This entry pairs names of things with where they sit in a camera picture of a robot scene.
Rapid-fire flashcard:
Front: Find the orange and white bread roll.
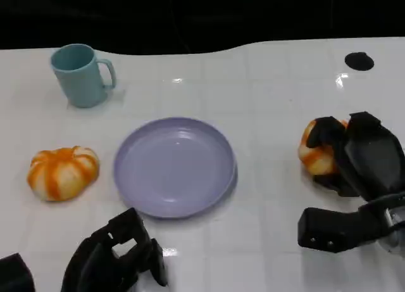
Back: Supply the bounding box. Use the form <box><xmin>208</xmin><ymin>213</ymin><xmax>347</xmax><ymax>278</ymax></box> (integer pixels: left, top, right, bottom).
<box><xmin>27</xmin><ymin>145</ymin><xmax>100</xmax><ymax>202</ymax></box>
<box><xmin>297</xmin><ymin>118</ymin><xmax>349</xmax><ymax>175</ymax></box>

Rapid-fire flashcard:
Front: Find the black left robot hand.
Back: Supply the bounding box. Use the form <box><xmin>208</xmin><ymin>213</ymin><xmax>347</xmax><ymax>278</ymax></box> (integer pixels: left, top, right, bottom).
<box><xmin>60</xmin><ymin>207</ymin><xmax>169</xmax><ymax>292</ymax></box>

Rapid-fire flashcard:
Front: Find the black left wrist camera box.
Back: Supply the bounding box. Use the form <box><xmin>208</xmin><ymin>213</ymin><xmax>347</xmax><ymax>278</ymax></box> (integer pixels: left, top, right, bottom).
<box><xmin>0</xmin><ymin>253</ymin><xmax>35</xmax><ymax>292</ymax></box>

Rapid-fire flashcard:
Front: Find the pale green mug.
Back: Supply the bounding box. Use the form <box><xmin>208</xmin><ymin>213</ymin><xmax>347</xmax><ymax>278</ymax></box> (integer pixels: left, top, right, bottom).
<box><xmin>50</xmin><ymin>43</ymin><xmax>117</xmax><ymax>109</ymax></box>

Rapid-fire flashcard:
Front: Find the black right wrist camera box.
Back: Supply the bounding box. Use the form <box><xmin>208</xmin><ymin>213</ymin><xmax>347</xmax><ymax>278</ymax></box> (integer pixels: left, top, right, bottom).
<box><xmin>297</xmin><ymin>206</ymin><xmax>393</xmax><ymax>253</ymax></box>

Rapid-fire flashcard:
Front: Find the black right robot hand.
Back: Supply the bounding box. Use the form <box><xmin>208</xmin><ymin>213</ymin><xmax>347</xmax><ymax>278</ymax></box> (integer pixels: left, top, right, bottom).
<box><xmin>306</xmin><ymin>111</ymin><xmax>405</xmax><ymax>205</ymax></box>

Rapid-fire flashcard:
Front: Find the black round table grommet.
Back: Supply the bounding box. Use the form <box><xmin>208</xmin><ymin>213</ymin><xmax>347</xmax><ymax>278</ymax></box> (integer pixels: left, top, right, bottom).
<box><xmin>344</xmin><ymin>51</ymin><xmax>375</xmax><ymax>72</ymax></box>

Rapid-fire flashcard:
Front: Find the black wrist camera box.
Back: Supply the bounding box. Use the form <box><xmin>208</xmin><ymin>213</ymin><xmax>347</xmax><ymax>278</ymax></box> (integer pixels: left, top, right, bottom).
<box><xmin>297</xmin><ymin>206</ymin><xmax>393</xmax><ymax>253</ymax></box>
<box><xmin>0</xmin><ymin>253</ymin><xmax>35</xmax><ymax>292</ymax></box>

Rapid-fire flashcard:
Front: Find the lilac plate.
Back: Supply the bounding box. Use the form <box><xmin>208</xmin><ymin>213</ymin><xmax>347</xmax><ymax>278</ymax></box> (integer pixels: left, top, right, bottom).
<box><xmin>113</xmin><ymin>117</ymin><xmax>238</xmax><ymax>220</ymax></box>

